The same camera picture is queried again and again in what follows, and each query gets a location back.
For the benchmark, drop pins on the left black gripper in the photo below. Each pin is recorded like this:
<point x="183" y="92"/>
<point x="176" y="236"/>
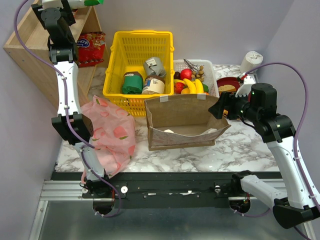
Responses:
<point x="65" y="4"/>

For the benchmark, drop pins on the red apple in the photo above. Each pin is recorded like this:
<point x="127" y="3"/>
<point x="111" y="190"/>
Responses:
<point x="186" y="74"/>

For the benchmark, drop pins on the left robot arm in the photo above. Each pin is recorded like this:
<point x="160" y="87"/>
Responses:
<point x="73" y="126"/>

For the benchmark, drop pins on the red strawberry fruit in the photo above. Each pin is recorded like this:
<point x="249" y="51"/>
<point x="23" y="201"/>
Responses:
<point x="178" y="87"/>

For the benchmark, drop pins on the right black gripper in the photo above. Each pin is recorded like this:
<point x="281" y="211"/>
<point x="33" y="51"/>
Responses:
<point x="225" y="105"/>

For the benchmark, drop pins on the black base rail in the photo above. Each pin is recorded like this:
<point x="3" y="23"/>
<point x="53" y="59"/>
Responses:
<point x="156" y="190"/>

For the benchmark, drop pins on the banana bunch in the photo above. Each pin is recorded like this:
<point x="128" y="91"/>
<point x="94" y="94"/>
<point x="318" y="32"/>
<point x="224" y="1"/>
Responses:
<point x="191" y="87"/>

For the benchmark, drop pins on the brown paper grocery bag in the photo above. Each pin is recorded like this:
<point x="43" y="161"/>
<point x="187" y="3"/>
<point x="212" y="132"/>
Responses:
<point x="182" y="121"/>

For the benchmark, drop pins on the pink peach plastic bag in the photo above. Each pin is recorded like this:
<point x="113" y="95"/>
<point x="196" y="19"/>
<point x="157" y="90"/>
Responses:
<point x="114" y="136"/>

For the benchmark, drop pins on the toilet paper roll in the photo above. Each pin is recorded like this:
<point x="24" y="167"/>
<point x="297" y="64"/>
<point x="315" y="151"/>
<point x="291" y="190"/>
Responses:
<point x="251" y="60"/>

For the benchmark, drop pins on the red snack bag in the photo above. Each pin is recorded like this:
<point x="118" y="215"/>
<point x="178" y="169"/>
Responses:
<point x="91" y="48"/>

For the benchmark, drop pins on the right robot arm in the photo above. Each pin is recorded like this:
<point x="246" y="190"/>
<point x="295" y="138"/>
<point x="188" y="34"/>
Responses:
<point x="301" y="201"/>

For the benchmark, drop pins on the wooden shelf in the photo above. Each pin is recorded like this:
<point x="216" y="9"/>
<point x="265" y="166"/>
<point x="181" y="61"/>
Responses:
<point x="35" y="38"/>

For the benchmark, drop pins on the white plastic fruit basket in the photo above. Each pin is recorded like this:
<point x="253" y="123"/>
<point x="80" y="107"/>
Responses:
<point x="209" y="73"/>

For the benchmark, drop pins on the brown longan bunch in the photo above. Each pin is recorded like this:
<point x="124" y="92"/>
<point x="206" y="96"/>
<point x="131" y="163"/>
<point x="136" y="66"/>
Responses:
<point x="195" y="71"/>

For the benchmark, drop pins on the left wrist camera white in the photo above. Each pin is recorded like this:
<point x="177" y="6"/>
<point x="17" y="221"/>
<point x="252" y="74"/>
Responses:
<point x="52" y="4"/>

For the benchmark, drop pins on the bread slice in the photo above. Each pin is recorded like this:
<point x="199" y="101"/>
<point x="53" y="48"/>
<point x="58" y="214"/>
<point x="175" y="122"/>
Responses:
<point x="226" y="88"/>

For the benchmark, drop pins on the green wrapped package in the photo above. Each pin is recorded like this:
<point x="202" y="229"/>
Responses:
<point x="132" y="83"/>

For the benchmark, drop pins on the grey wrapped package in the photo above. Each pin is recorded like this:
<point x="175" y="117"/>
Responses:
<point x="154" y="66"/>

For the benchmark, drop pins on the yellow plastic basket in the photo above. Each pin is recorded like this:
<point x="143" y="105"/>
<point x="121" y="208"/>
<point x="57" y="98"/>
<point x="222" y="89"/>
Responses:
<point x="129" y="51"/>

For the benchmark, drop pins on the green white chips bag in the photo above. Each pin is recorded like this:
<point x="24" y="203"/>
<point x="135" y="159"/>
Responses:
<point x="79" y="4"/>

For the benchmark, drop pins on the red round plate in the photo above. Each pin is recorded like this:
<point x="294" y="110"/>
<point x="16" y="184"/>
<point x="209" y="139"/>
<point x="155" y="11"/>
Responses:
<point x="229" y="81"/>

